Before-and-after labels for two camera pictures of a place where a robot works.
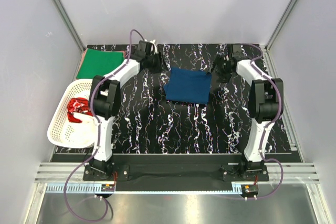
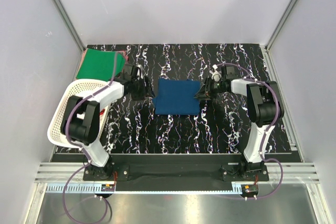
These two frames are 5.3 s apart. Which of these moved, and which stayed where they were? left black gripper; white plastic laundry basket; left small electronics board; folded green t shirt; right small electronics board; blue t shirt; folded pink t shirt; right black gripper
Moved: left black gripper; right black gripper; blue t shirt
Stayed: white plastic laundry basket; left small electronics board; right small electronics board; folded pink t shirt; folded green t shirt
